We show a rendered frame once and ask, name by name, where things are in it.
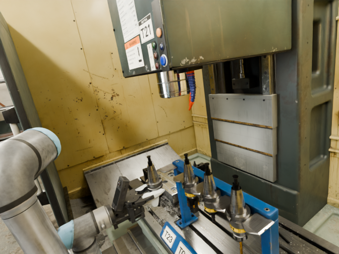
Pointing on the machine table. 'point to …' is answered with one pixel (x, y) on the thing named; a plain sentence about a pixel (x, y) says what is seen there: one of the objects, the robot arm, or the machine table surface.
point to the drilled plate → (172, 195)
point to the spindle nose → (172, 84)
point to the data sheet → (128, 18)
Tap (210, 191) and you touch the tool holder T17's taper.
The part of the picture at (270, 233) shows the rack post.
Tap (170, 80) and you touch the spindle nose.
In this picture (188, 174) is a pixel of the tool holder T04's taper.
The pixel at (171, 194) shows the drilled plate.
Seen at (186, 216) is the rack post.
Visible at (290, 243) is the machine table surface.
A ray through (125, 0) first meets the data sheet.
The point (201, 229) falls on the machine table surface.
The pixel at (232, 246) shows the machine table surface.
